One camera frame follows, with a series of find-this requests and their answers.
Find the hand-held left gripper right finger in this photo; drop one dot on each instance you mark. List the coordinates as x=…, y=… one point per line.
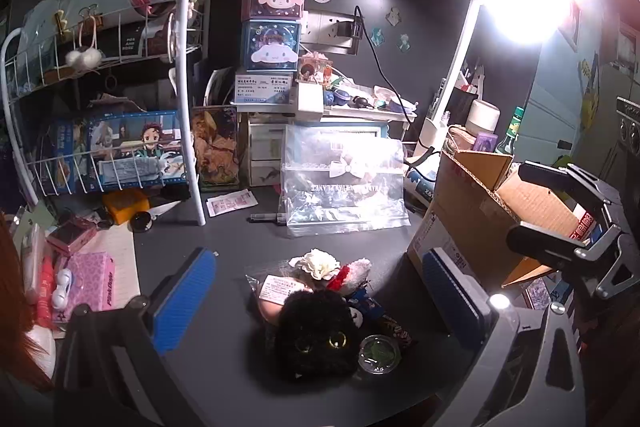
x=450, y=297

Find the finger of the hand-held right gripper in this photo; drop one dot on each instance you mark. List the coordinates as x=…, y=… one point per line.
x=540, y=242
x=545, y=179

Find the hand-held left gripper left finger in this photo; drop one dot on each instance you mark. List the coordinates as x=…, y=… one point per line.
x=182, y=302

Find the cardboard box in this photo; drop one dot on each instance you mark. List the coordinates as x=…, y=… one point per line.
x=470, y=227

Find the blue snack packet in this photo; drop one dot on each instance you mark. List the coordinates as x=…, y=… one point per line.
x=372, y=307

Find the small round clear lid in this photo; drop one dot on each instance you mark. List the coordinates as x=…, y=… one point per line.
x=380, y=352

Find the clear packet with label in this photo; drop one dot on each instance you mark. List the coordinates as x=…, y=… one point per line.
x=277, y=294

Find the red white plush ornament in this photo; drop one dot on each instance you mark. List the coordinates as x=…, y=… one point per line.
x=352, y=274

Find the black plush cat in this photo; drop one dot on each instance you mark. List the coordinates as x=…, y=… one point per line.
x=312, y=332

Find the white fabric flower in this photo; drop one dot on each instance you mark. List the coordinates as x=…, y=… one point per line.
x=315, y=263

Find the green bottle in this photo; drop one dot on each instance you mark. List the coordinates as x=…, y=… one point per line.
x=510, y=134

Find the grey cabinet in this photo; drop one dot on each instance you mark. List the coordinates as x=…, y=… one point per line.
x=550, y=117

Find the small purple container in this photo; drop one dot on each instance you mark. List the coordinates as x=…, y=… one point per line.
x=485, y=141

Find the black round lid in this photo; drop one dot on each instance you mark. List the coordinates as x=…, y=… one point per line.
x=141, y=222

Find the white cylinder container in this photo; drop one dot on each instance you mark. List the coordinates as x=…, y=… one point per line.
x=482, y=114

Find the pink tissue box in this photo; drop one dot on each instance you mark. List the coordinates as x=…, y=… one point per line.
x=92, y=279

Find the pink sachet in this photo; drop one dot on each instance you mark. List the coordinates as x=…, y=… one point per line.
x=227, y=203

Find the yellow box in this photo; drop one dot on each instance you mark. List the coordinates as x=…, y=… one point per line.
x=125, y=207

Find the blue pouch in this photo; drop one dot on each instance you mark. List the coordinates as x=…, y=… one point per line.
x=420, y=187

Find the black pen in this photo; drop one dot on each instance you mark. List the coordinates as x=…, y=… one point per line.
x=267, y=218

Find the white contact lens case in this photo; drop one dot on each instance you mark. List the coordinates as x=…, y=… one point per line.
x=62, y=289

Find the small pink box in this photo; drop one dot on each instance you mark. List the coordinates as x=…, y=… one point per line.
x=72, y=234

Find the pink tube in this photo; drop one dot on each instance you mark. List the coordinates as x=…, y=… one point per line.
x=44, y=287

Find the white desk lamp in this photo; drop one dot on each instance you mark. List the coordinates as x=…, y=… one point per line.
x=460, y=57

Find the clear zip bag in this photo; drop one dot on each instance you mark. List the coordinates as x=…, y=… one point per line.
x=345, y=187

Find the anime art stand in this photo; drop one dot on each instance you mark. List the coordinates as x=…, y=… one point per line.
x=215, y=147

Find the blue anime picture box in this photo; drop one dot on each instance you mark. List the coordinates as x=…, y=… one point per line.
x=120, y=152

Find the white drawer unit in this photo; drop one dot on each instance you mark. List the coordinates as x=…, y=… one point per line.
x=265, y=152

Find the white desk shelf riser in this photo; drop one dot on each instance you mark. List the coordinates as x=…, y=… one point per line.
x=350, y=114

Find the white medicine box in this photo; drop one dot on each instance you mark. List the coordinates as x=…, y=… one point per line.
x=260, y=91

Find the small white box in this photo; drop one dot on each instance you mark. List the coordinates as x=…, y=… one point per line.
x=310, y=99

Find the black charger plug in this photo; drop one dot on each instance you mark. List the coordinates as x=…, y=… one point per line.
x=347, y=28

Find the small acrylic figure stand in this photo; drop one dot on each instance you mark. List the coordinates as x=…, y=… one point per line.
x=312, y=69

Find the black book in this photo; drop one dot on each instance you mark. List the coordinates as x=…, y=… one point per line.
x=120, y=42

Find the blue character box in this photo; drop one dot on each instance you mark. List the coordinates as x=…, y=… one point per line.
x=270, y=44

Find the yellow character wall poster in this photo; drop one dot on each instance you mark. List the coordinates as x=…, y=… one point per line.
x=592, y=87

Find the cat wall sticker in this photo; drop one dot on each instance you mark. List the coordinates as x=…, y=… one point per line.
x=395, y=16

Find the wall power outlet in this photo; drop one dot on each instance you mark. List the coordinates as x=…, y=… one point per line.
x=322, y=29

